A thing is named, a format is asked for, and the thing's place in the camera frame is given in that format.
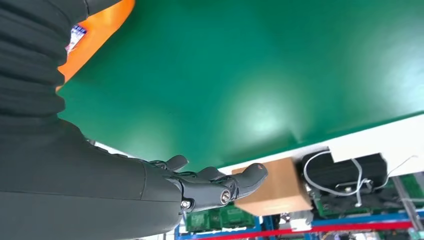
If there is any brown cardboard box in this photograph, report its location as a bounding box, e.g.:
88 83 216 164
231 157 313 217

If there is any red metal beam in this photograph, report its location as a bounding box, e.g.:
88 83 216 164
195 221 413 240

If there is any black carrying case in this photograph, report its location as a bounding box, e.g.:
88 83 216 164
300 150 388 201

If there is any pale purple cable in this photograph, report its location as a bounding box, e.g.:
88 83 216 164
303 150 374 208

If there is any blue metal rack frame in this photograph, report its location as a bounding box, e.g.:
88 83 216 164
173 208 424 240

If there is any thin white cable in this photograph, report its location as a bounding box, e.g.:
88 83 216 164
385 154 419 178

